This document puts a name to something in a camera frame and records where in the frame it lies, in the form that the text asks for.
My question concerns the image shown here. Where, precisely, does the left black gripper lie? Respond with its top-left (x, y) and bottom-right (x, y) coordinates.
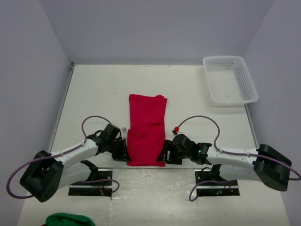
top-left (106, 137), bottom-right (131, 162)

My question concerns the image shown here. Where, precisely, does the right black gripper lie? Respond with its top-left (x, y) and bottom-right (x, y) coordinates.
top-left (157, 140), bottom-right (191, 166)

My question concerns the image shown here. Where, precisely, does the red t shirt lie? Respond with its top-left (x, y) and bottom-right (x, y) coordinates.
top-left (127, 94), bottom-right (167, 167)

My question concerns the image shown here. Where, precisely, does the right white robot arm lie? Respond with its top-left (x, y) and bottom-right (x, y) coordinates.
top-left (157, 134), bottom-right (292, 192)

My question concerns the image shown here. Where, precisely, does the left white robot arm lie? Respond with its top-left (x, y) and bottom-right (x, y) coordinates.
top-left (20, 124), bottom-right (131, 202)

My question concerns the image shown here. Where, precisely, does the white plastic basket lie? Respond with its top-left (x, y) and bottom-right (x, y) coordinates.
top-left (203, 56), bottom-right (259, 106)

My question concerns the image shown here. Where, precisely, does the green t shirt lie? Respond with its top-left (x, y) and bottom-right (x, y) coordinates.
top-left (43, 211), bottom-right (96, 226)

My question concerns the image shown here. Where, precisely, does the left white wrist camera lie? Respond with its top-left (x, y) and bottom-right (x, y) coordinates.
top-left (120, 127), bottom-right (127, 138)

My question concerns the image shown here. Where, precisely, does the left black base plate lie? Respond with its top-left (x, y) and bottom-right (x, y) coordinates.
top-left (71, 169), bottom-right (113, 187)

